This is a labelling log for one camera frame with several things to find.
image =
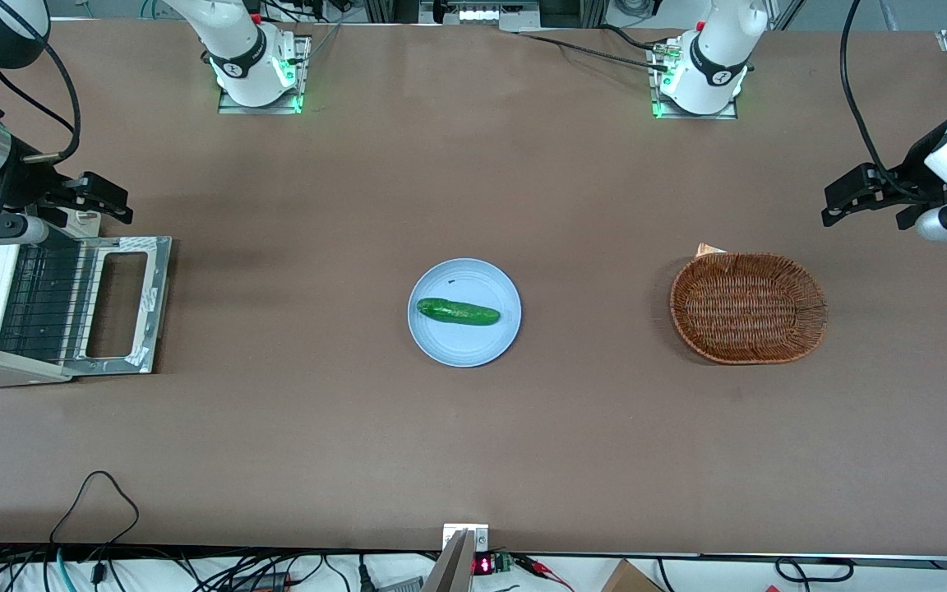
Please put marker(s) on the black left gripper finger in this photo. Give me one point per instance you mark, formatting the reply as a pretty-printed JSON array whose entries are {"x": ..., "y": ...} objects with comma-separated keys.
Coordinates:
[
  {"x": 852, "y": 193},
  {"x": 909, "y": 219}
]

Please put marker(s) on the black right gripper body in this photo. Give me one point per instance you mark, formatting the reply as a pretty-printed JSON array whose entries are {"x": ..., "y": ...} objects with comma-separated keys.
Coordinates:
[{"x": 32, "y": 178}]

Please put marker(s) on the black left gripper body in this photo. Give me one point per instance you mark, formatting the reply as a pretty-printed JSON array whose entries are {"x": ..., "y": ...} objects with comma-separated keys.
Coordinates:
[{"x": 914, "y": 171}]

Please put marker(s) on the metal framed oven door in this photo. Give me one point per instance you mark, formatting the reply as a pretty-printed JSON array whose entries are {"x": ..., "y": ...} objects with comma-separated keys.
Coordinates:
[{"x": 157, "y": 304}]

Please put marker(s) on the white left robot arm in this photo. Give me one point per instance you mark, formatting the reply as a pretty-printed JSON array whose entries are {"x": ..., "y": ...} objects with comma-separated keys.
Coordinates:
[{"x": 720, "y": 49}]

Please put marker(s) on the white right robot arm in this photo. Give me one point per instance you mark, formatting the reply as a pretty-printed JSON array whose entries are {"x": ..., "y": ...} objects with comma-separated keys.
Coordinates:
[{"x": 235, "y": 49}]

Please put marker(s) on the silver oven knob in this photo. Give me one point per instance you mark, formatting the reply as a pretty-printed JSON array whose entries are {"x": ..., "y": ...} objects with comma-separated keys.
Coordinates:
[{"x": 87, "y": 224}]

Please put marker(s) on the orange paper basket tag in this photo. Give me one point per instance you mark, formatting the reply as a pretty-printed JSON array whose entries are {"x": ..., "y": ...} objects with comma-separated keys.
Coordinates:
[{"x": 710, "y": 249}]

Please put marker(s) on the brown oval wicker basket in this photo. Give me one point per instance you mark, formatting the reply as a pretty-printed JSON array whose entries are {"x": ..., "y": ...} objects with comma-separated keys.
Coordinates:
[{"x": 749, "y": 308}]

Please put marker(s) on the green cucumber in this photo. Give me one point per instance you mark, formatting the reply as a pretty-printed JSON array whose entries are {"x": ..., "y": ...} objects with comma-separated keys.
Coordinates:
[{"x": 457, "y": 312}]

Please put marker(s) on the light blue round plate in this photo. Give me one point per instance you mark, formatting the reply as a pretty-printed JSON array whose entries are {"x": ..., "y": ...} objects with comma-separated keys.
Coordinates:
[{"x": 465, "y": 345}]

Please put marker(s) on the brown cardboard box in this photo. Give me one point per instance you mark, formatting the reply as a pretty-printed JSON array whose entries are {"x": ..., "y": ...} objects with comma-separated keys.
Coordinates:
[{"x": 630, "y": 579}]

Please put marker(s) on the red digit display module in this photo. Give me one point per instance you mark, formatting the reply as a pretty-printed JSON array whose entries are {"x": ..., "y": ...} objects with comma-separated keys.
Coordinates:
[{"x": 482, "y": 565}]

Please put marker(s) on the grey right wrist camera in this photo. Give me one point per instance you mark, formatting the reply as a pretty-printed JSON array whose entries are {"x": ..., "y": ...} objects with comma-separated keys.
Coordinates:
[{"x": 30, "y": 232}]

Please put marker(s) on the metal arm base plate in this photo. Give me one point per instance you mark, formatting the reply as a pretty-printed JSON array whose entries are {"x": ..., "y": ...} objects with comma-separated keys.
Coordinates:
[
  {"x": 264, "y": 109},
  {"x": 699, "y": 116}
]

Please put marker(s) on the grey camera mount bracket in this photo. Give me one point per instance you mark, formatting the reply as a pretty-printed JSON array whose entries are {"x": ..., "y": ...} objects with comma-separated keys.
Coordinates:
[{"x": 453, "y": 567}]

